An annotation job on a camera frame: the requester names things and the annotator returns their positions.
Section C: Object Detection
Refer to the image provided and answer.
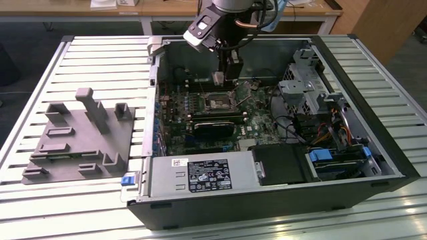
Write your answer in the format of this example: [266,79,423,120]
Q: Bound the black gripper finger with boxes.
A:
[226,51,244,81]
[218,49,230,75]

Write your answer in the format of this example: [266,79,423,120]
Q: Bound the silver metal drive cage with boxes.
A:
[276,48,347,117]

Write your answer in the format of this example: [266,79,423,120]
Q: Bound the black graphics card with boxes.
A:
[192,121,236,141]

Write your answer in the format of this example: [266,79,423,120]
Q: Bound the black RAM slot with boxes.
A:
[186,79,236,87]
[188,84,235,93]

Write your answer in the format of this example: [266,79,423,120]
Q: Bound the small silver heatsink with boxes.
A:
[238,139,260,151]

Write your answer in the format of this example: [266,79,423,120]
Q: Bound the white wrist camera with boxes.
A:
[182,7,222,53]

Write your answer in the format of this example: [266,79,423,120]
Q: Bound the green motherboard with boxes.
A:
[155,79,291,156]

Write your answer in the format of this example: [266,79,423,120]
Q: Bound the coloured power wire bundle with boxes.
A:
[311,106,355,148]

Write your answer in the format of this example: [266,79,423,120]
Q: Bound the black CPU socket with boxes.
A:
[202,91,239,113]

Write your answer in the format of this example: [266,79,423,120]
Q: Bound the metal socket cover frame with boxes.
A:
[231,81,260,108]

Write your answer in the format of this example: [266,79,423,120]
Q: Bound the wooden cabinet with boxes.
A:
[332,0,427,65]

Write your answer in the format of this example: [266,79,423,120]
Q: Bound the black expansion slot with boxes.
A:
[183,146,235,155]

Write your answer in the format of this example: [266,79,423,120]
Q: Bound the copper cable sleeve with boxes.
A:
[234,19,259,28]

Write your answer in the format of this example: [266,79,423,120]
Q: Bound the large white box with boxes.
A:
[89,0,119,11]

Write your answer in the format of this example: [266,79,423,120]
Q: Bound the black open PC case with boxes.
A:
[125,34,420,231]

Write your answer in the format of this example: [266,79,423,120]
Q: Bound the blue disk carrier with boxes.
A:
[308,147,335,165]

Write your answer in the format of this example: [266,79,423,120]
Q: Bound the grey power supply unit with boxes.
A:
[145,149,262,197]

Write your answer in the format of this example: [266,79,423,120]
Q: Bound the green RAM stick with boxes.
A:
[45,154,83,160]

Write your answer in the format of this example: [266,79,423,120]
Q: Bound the white papers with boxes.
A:
[287,0,323,8]

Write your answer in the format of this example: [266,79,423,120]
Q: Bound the grey plastic parts rack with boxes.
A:
[20,87,137,186]

